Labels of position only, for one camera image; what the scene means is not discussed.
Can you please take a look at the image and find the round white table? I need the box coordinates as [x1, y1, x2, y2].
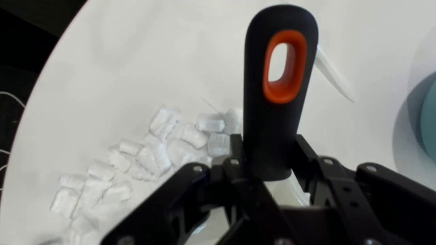
[0, 0, 436, 245]

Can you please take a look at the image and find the pile of white pieces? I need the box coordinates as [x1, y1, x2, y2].
[50, 106, 243, 245]

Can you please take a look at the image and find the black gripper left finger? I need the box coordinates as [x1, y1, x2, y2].
[100, 133, 274, 245]

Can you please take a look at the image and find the thin white plastic strip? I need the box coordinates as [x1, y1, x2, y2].
[315, 43, 357, 104]

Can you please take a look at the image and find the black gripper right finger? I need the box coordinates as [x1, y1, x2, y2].
[291, 133, 436, 245]

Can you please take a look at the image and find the teal bowl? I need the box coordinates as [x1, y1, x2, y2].
[393, 66, 436, 179]

